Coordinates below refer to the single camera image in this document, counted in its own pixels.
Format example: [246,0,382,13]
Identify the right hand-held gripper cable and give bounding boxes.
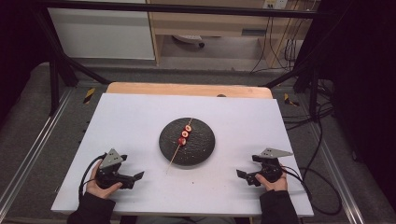
[279,166,343,217]

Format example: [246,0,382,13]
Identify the black curtain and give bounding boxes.
[0,0,52,129]
[316,0,396,216]

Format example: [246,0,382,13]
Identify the aluminium rail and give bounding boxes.
[0,88,75,213]
[310,122,366,224]

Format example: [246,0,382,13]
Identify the white power strip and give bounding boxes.
[172,34,205,49]

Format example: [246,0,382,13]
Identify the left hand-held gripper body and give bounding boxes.
[94,148,136,190]

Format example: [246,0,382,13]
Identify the light wooden desk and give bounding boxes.
[146,0,319,68]

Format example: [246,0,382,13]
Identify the hand-held gripper cable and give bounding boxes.
[78,152,108,201]
[279,166,343,217]

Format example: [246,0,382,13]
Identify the white cabinet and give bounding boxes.
[47,7,156,61]

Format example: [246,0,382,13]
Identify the white wall socket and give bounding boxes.
[262,0,289,10]

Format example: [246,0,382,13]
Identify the person's right hand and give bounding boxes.
[254,169,289,192]

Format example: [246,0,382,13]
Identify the person's left hand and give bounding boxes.
[86,176,123,200]

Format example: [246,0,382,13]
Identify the black round plate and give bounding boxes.
[158,117,217,168]

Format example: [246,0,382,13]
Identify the hanging black cables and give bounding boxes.
[249,8,301,75]

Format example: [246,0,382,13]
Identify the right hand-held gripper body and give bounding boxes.
[247,147,294,188]

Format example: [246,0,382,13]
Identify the thin wooden skewer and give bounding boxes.
[165,117,193,175]

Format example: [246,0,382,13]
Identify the black metal frame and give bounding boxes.
[31,0,332,117]

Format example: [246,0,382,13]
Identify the left hand-held gripper cable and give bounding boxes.
[78,152,108,201]

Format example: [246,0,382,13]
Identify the black floor cables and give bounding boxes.
[280,78,336,133]

